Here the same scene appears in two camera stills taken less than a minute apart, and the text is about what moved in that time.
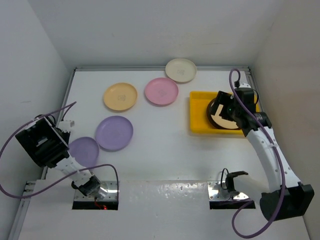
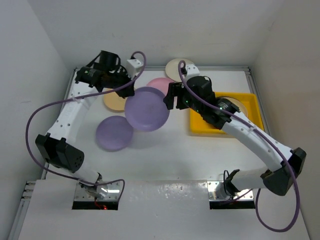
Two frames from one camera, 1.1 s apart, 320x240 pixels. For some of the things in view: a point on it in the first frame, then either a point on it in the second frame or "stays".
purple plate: x=113 y=133 stays
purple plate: x=85 y=150 → x=146 y=110
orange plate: x=120 y=96 stays
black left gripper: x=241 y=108 → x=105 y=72
